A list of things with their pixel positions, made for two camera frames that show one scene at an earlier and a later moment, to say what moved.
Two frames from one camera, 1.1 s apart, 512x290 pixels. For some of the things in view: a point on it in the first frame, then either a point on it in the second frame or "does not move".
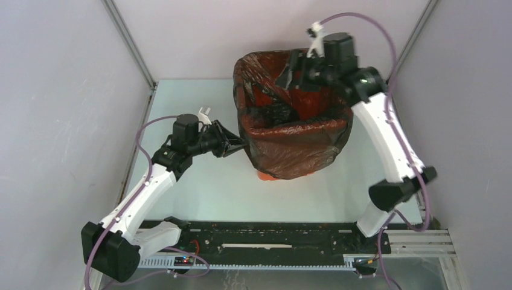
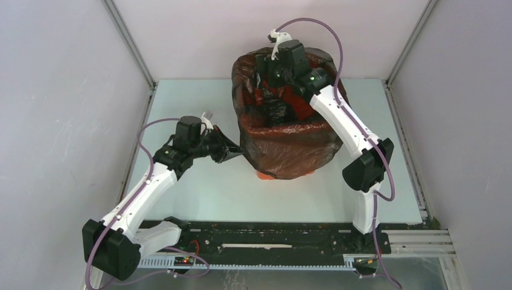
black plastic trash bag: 288,133 does not move
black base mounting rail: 279,240 does not move
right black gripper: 285,80 -> 264,63
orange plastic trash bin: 265,176 does not move
